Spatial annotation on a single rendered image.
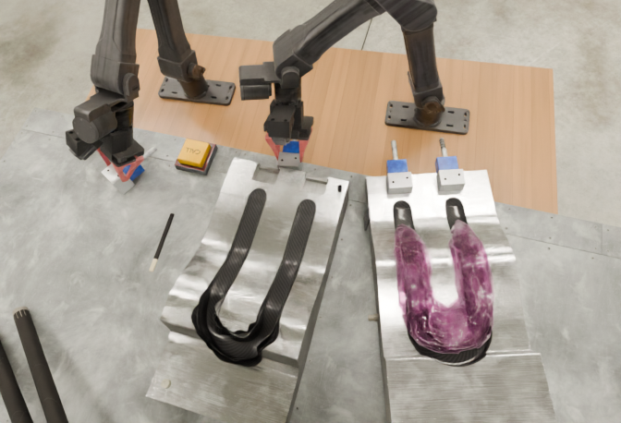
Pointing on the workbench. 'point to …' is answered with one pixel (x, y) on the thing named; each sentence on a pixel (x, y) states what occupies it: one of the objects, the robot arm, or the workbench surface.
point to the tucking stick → (161, 242)
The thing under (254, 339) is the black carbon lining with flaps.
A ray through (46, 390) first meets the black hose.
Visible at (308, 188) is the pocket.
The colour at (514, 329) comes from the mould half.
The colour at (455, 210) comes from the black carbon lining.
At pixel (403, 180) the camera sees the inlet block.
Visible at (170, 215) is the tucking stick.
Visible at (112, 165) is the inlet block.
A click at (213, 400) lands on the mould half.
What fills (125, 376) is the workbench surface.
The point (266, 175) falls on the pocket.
